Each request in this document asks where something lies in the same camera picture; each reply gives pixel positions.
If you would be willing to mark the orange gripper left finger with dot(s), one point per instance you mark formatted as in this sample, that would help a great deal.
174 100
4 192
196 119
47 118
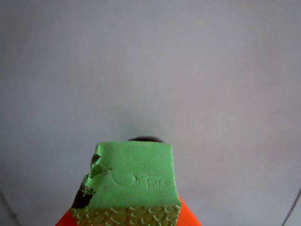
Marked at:
69 219

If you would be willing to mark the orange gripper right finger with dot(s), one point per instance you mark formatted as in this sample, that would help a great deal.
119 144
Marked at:
188 216

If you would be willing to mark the green textured foam block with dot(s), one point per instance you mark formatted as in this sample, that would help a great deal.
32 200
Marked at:
136 174

